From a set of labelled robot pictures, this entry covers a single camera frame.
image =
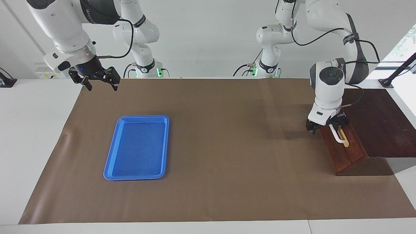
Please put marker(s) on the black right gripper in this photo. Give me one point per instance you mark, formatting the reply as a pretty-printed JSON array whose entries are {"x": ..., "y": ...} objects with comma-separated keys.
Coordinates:
[{"x": 90, "y": 69}]

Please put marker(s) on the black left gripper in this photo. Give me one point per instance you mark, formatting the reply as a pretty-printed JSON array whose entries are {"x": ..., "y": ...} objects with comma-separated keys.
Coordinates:
[{"x": 331, "y": 125}]

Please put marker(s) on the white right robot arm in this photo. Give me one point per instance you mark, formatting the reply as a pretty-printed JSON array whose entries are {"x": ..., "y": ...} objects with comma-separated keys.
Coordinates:
[{"x": 63, "y": 29}]

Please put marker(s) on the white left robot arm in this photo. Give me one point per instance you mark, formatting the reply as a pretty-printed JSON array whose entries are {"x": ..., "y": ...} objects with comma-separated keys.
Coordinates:
[{"x": 326, "y": 87}]

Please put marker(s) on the dark wooden cabinet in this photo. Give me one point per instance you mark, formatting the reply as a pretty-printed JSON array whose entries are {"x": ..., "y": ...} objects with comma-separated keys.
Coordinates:
[{"x": 383, "y": 130}]

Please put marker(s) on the blue plastic tray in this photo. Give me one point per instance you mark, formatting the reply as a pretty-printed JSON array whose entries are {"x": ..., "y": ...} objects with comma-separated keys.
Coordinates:
[{"x": 136, "y": 149}]

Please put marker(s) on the brown table mat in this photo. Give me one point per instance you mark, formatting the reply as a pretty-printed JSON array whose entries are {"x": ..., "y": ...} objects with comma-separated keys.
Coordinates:
[{"x": 227, "y": 162}]

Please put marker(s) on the bright window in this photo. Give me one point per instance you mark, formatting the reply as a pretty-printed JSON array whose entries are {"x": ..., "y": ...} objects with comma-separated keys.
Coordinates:
[{"x": 406, "y": 42}]

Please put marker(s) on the white wall outlet box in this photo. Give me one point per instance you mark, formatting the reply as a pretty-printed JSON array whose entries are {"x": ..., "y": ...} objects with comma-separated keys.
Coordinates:
[{"x": 45, "y": 75}]

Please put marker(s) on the black clamp mount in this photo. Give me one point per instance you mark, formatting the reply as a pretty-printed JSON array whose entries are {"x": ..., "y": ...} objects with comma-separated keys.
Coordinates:
[{"x": 8, "y": 83}]

